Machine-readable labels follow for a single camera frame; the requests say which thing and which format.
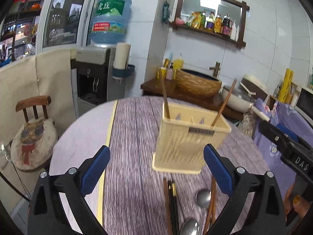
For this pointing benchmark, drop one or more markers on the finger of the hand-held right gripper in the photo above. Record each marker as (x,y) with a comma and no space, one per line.
(287,131)
(276,138)

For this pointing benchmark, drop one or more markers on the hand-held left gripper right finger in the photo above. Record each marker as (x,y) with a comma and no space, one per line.
(217,171)

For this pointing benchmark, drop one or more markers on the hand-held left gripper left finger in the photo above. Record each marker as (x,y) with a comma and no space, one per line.
(96,170)

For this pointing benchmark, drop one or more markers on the brown wooden chopstick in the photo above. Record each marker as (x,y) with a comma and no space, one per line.
(167,205)
(165,99)
(223,102)
(213,208)
(207,221)

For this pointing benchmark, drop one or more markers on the cream plastic utensil basket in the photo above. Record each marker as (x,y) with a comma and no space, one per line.
(178,146)

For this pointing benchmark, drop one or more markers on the steel spoon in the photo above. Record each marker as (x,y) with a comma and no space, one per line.
(189,227)
(203,198)

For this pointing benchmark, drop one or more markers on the person's right hand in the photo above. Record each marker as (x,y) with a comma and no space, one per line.
(299,204)

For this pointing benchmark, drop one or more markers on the purple floral cloth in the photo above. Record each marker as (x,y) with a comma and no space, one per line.
(269,151)

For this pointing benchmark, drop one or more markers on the microwave oven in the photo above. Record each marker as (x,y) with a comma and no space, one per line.
(304,102)

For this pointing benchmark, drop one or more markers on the yellow wrap roll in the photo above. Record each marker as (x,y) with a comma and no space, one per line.
(286,85)

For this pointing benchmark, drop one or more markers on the white and brown cooker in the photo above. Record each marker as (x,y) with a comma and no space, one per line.
(255,85)

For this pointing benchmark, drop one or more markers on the woven pattern wash basin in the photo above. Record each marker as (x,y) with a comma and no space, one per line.
(198,85)

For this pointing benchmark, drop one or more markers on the bronze faucet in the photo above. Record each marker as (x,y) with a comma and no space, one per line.
(215,69)

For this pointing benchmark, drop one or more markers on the grey water dispenser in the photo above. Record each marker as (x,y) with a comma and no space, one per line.
(97,78)

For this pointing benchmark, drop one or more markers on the wooden chair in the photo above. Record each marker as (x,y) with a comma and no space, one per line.
(33,102)

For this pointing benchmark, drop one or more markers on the blue cup holder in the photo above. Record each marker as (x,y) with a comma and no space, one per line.
(124,72)

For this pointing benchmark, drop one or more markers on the pink soap dispenser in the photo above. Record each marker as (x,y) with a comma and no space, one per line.
(170,73)

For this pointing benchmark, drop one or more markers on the yellow cup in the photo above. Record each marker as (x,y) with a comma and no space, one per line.
(162,73)

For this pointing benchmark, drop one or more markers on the white squeeze bottle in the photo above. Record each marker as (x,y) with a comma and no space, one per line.
(233,31)

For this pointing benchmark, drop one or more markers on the beige cloth cover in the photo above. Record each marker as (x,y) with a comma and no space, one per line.
(24,83)

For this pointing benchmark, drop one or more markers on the yellow soap bottle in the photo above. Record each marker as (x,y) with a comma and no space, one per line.
(178,62)

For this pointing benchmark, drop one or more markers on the white paper cup sleeve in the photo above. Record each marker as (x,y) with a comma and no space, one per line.
(122,55)

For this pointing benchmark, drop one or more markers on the dark sauce bottle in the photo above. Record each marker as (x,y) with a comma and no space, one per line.
(226,25)

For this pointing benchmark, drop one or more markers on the wooden-framed mirror shelf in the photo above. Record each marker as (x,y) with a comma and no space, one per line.
(242,17)

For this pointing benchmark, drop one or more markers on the yellow label oil bottle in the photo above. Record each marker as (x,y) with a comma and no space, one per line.
(218,24)

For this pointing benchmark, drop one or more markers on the purple label oil bottle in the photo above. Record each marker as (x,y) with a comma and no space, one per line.
(210,23)

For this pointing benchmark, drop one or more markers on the yellow food packet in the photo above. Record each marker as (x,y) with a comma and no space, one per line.
(196,19)

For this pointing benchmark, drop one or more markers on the blue water bottle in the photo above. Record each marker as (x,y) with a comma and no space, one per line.
(110,19)

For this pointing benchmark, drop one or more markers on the pink sponge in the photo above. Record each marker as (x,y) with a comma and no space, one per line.
(180,21)

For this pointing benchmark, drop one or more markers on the white-framed glass door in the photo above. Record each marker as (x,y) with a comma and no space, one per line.
(63,17)

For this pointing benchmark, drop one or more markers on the teal hanging ornament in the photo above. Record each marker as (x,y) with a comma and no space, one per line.
(166,12)

